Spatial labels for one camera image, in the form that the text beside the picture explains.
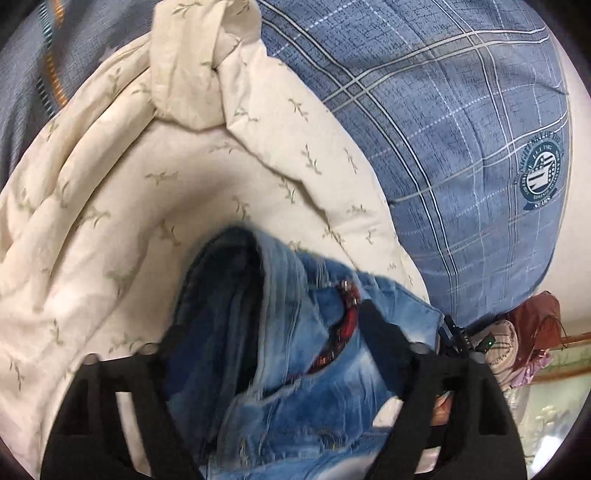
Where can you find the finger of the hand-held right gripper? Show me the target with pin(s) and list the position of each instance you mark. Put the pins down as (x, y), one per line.
(453, 336)

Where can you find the blue plaid bed sheet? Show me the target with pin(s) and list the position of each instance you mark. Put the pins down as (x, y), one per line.
(443, 138)

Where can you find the cream leaf-print quilt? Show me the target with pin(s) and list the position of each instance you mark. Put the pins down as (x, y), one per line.
(138, 198)

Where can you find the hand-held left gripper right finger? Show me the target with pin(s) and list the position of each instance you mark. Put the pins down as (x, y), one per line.
(384, 328)

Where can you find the grey-blue striped cloth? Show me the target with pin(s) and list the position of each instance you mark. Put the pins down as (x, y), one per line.
(32, 69)

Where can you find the dark red bag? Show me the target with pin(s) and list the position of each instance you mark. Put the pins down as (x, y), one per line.
(535, 323)

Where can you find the purple cloth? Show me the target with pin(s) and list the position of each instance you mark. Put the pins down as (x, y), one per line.
(531, 369)

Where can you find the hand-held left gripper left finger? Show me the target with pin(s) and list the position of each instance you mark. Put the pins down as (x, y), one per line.
(138, 362)

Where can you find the blue denim pants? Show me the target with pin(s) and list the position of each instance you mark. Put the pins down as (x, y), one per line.
(295, 350)

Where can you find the wooden bed frame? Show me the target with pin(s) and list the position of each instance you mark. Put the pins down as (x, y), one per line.
(568, 355)

